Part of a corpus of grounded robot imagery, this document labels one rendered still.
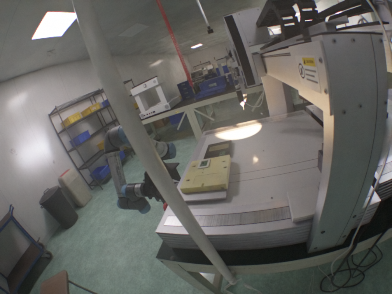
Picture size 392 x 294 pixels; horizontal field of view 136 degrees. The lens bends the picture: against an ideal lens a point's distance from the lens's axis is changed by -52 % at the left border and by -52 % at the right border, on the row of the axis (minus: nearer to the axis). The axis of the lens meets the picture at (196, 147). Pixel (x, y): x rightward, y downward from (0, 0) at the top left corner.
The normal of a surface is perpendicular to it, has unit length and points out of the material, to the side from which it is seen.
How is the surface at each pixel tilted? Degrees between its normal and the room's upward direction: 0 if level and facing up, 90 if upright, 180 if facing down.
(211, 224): 0
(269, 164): 0
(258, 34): 90
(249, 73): 90
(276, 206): 0
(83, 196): 93
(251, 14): 90
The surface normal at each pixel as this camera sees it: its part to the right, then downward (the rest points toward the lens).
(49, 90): 0.91, -0.19
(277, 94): -0.24, 0.49
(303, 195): -0.34, -0.85
